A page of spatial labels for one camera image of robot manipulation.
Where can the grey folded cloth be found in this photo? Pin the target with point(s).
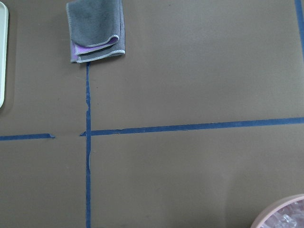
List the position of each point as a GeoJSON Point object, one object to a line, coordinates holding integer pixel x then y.
{"type": "Point", "coordinates": [96, 29]}

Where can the pink bowl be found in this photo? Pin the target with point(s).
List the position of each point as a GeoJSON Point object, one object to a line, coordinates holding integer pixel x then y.
{"type": "Point", "coordinates": [284, 213]}

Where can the cream bear tray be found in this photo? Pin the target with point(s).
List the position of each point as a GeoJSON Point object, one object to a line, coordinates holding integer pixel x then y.
{"type": "Point", "coordinates": [4, 22]}

